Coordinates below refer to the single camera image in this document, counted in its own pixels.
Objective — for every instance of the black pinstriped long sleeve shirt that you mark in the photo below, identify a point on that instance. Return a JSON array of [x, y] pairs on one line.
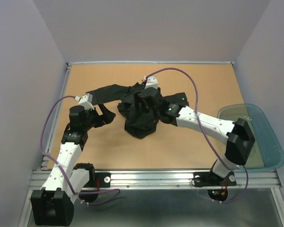
[[138, 125]]

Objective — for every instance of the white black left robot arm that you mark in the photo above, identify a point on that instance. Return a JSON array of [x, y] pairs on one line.
[[53, 204]]

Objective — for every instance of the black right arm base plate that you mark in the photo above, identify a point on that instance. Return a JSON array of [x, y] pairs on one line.
[[209, 179]]

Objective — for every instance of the translucent blue plastic bin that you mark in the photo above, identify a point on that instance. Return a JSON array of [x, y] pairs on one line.
[[267, 153]]

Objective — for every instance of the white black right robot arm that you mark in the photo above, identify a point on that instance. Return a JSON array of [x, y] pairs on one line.
[[237, 135]]

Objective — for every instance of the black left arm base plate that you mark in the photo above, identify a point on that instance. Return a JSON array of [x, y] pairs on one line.
[[97, 179]]

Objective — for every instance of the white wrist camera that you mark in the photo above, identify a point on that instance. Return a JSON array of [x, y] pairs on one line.
[[85, 101], [150, 82]]

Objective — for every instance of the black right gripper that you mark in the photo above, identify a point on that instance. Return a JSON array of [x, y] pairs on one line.
[[139, 99]]

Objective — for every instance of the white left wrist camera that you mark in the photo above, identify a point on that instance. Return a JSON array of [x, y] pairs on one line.
[[85, 101]]

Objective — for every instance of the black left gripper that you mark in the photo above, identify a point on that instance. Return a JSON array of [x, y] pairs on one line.
[[106, 118]]

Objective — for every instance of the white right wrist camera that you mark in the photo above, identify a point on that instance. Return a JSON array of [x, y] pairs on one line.
[[150, 82]]

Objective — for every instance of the aluminium table frame rail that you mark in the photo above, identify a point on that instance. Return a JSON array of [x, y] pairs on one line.
[[217, 87]]

